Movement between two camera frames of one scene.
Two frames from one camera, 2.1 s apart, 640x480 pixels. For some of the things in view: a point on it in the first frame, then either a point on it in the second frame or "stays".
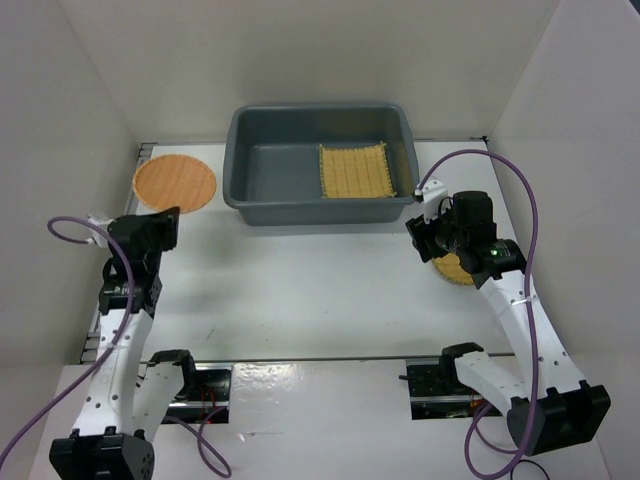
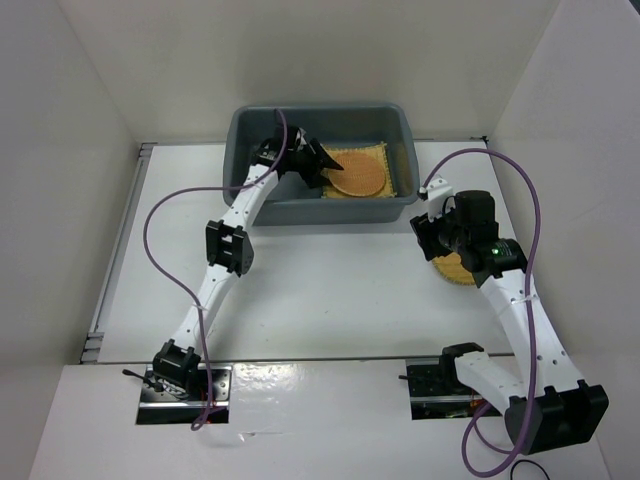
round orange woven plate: x=166 y=182 to x=362 y=175
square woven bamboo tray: x=350 y=173 stays
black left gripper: x=167 y=220 to x=317 y=161
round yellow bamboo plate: x=448 y=265 stays
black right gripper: x=420 y=230 stays
